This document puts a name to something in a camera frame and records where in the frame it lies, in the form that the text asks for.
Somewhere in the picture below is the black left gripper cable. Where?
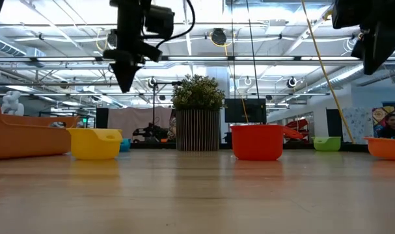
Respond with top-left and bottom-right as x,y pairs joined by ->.
141,0 -> 197,49

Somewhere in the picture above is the light blue measuring cup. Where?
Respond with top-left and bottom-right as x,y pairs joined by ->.
118,138 -> 132,153

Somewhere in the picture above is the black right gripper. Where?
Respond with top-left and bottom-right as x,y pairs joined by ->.
351,0 -> 395,75

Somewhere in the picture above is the yellow measuring cup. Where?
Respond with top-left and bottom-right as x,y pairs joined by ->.
66,127 -> 123,161

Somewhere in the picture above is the yellow hanging cable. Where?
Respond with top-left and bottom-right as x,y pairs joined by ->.
300,0 -> 356,144

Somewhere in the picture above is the person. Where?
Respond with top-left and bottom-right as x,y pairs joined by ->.
375,113 -> 395,140

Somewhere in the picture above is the black door panel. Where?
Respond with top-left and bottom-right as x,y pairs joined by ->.
326,109 -> 344,143

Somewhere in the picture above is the colourful wall poster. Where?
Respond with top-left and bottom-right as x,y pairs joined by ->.
372,106 -> 395,137

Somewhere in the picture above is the orange plastic basket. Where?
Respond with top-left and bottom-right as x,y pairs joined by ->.
0,101 -> 80,160

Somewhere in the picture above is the black hanging cable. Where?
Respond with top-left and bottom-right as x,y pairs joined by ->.
245,0 -> 262,100

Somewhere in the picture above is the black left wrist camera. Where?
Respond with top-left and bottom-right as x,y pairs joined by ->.
144,5 -> 175,40

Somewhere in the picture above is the black tripod stand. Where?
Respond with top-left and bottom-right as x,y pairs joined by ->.
150,81 -> 182,144

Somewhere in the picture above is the red measuring cup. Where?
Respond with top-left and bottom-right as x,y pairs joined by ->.
230,124 -> 305,161

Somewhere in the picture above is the black monitor screen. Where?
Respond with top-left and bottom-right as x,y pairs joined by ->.
225,98 -> 267,124

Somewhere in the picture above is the green measuring cup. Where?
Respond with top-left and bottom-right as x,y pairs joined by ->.
311,136 -> 342,152

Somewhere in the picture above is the red background object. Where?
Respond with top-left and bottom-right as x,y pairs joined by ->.
283,118 -> 310,144

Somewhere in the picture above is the white patterned panel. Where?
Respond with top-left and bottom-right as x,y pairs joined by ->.
342,107 -> 374,144

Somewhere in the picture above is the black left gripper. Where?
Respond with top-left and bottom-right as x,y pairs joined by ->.
102,0 -> 163,94

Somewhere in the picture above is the black upright panel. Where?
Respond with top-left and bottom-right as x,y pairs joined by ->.
96,107 -> 109,143

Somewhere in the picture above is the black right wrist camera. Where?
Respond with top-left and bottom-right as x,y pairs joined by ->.
332,0 -> 372,30

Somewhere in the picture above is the beige cloth curtain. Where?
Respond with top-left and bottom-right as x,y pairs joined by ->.
107,106 -> 174,141

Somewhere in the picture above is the orange measuring cup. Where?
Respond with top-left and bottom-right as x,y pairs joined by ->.
362,136 -> 395,162

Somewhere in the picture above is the green plant in striped pot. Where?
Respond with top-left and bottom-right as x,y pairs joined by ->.
172,73 -> 226,151

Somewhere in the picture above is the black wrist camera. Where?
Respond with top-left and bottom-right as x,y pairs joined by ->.
144,5 -> 175,40
332,0 -> 372,30

